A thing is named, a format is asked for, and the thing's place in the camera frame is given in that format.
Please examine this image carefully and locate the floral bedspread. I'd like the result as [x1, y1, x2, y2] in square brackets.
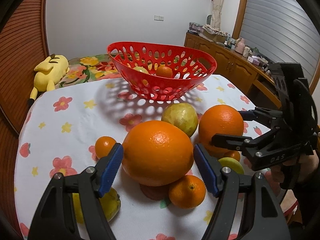
[55, 54, 121, 89]

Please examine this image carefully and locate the white curtain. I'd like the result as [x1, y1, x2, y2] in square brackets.
[211, 0, 224, 29]

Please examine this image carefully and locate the wooden sideboard cabinet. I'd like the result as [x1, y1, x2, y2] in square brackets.
[184, 32, 281, 110]

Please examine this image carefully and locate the floral white tablecloth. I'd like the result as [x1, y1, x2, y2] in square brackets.
[13, 74, 298, 240]

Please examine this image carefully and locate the pink kettle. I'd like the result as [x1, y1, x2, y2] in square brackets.
[235, 38, 246, 55]

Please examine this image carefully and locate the small yellow-green lime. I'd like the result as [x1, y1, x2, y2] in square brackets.
[133, 67, 149, 74]

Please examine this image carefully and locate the small tangerine at right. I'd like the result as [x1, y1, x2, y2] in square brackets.
[223, 151, 241, 161]

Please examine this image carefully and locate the white wall switch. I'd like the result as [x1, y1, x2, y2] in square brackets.
[153, 15, 164, 21]

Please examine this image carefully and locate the cardboard box with clutter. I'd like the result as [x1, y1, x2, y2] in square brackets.
[202, 24, 228, 43]

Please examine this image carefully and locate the red perforated plastic basket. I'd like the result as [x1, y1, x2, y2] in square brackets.
[107, 41, 217, 101]

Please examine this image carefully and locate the yellow-green pear at left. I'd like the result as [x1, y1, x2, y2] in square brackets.
[72, 188, 121, 224]

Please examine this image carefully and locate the medium tangerine front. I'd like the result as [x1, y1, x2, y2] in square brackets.
[168, 175, 206, 209]

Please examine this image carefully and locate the large yellow-green pear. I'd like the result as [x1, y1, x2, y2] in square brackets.
[161, 103, 199, 137]

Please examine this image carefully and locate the small tangerine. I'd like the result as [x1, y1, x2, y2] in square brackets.
[94, 136, 116, 159]
[223, 151, 241, 161]

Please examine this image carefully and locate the small tangerine far left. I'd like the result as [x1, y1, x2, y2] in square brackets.
[94, 136, 116, 159]

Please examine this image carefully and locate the yellow plush toy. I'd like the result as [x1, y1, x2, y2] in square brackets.
[28, 54, 70, 106]

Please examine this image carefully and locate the wooden louvered wardrobe door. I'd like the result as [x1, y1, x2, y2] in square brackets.
[1, 0, 49, 231]

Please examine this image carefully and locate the rough-skinned orange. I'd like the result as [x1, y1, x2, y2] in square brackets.
[156, 65, 173, 78]

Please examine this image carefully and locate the large smooth orange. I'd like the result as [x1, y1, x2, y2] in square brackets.
[122, 120, 194, 186]

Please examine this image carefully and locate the window roller blind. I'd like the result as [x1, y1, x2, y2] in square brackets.
[240, 0, 319, 81]

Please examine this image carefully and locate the green apple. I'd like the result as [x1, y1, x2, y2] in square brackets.
[218, 157, 245, 174]

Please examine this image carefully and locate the right hand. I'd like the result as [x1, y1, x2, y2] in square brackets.
[270, 152, 320, 183]

